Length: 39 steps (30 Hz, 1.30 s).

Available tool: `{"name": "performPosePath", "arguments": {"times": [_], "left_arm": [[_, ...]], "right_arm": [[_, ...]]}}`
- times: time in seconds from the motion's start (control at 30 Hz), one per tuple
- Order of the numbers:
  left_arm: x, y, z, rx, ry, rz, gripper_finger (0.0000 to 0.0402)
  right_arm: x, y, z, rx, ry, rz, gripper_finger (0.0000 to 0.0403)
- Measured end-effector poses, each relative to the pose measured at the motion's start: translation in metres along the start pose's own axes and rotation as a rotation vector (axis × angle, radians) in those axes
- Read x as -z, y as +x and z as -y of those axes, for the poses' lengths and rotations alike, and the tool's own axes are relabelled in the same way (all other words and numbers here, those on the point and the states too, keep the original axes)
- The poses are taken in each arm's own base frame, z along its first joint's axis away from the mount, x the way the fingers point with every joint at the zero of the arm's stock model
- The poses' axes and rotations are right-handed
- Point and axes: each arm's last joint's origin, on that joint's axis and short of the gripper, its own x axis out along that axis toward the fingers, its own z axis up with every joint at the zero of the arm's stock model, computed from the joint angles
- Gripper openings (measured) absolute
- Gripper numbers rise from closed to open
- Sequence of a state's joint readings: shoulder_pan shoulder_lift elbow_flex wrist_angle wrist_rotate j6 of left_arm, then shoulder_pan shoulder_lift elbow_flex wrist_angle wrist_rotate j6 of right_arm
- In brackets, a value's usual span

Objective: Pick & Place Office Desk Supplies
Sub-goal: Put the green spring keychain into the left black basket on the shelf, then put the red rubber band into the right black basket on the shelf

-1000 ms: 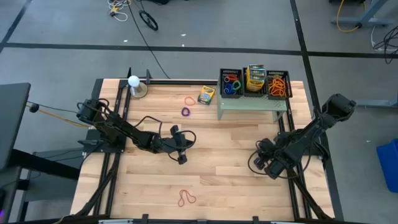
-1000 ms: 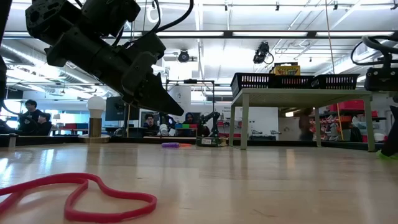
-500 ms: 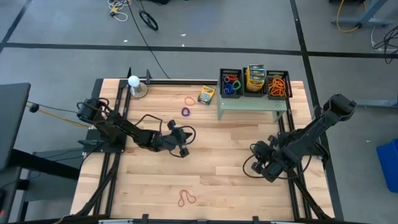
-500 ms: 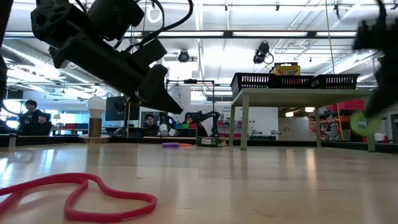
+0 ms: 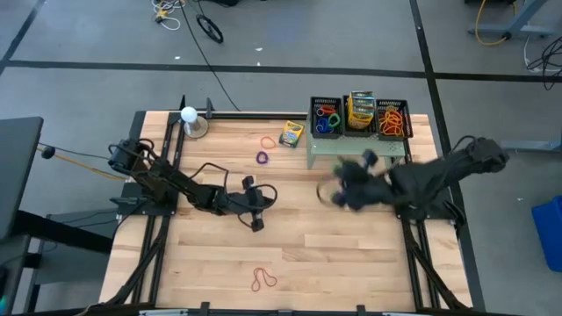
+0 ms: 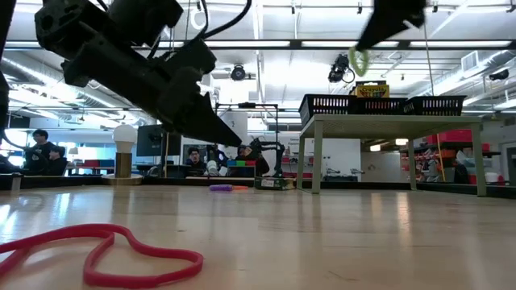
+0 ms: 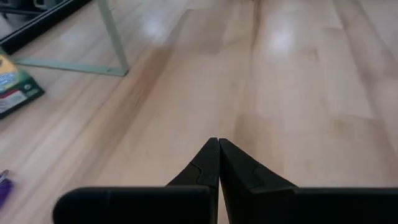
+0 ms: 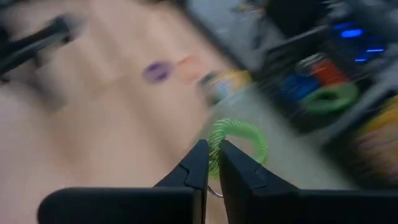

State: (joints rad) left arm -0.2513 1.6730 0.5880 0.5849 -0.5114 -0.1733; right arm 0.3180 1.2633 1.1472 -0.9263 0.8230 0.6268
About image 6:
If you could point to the small silver post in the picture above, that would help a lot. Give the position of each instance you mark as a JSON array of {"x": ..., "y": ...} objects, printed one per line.
[{"x": 16, "y": 182}]

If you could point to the person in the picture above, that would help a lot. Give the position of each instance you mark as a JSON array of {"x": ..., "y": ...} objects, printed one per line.
[
  {"x": 250, "y": 159},
  {"x": 58, "y": 163},
  {"x": 38, "y": 141},
  {"x": 195, "y": 159}
]

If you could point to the black overhead light beam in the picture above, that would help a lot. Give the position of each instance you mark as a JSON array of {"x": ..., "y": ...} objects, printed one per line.
[{"x": 296, "y": 44}]

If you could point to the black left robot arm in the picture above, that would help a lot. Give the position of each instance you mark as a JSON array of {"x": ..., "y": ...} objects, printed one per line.
[{"x": 101, "y": 52}]

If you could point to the shelf with red bins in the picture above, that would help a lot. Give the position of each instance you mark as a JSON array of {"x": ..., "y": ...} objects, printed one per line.
[{"x": 451, "y": 136}]

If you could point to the white bulb brass lamp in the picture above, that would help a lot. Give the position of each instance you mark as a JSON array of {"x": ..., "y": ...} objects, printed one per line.
[{"x": 124, "y": 135}]

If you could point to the red rubber band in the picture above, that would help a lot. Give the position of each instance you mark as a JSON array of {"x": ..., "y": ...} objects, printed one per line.
[{"x": 141, "y": 282}]

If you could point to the black monitor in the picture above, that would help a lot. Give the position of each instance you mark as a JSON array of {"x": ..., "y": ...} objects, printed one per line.
[{"x": 151, "y": 141}]

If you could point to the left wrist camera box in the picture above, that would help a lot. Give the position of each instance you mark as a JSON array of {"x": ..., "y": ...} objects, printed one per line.
[{"x": 189, "y": 56}]

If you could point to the orange rubber band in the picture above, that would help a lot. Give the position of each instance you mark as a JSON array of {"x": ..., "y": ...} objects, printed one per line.
[{"x": 240, "y": 187}]

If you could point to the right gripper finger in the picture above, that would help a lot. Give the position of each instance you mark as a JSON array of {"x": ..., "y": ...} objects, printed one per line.
[
  {"x": 407, "y": 16},
  {"x": 379, "y": 20}
]

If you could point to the black metal frame stand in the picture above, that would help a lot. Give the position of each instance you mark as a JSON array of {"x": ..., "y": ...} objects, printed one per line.
[{"x": 258, "y": 105}]

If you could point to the yellow green crayon box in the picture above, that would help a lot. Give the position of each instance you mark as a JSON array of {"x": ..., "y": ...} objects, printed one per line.
[
  {"x": 274, "y": 184},
  {"x": 373, "y": 90}
]

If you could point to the box of coloured blocks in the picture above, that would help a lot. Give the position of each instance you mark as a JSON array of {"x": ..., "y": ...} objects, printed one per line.
[{"x": 240, "y": 163}]

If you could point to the green coil wristband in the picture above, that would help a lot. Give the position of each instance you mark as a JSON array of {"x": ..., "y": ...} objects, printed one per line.
[{"x": 364, "y": 66}]

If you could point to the pale green metal riser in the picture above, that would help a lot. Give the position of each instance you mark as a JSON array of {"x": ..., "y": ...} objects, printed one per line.
[{"x": 383, "y": 125}]

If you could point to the black ceiling fixture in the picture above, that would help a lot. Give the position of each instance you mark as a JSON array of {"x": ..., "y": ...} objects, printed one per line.
[{"x": 499, "y": 75}]

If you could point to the black overhead camera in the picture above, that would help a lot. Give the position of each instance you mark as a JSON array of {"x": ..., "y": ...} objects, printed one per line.
[{"x": 238, "y": 72}]

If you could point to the small purple coil wristband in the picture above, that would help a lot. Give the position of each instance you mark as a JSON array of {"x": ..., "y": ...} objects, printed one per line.
[{"x": 221, "y": 187}]

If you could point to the black plastic slotted basket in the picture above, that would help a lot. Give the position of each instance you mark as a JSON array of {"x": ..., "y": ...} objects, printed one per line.
[
  {"x": 326, "y": 105},
  {"x": 437, "y": 106},
  {"x": 379, "y": 106}
]

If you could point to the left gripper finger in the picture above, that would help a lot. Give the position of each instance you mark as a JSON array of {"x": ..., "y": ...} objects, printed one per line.
[
  {"x": 209, "y": 133},
  {"x": 211, "y": 118}
]

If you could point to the small black background robot arm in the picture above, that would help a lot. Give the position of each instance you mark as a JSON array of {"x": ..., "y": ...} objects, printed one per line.
[{"x": 278, "y": 155}]

